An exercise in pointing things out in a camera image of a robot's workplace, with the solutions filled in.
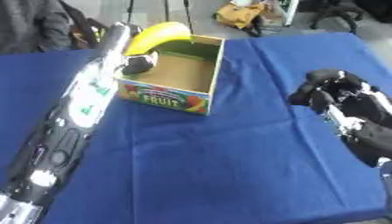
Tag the black tripod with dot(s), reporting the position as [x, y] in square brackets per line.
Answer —
[166, 11]

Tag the yellow bag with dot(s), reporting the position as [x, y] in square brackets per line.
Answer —
[240, 14]

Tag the yellow toy banana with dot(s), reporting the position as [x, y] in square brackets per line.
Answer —
[155, 35]

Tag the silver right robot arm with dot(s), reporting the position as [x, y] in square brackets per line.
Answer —
[386, 175]

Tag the black office chair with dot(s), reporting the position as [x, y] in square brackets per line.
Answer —
[339, 11]

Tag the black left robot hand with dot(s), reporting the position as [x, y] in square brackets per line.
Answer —
[138, 62]

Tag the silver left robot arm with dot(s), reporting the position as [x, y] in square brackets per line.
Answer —
[84, 99]

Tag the printed cardboard box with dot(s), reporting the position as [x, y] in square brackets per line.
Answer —
[178, 75]

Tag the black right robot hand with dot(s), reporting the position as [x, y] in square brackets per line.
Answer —
[357, 108]

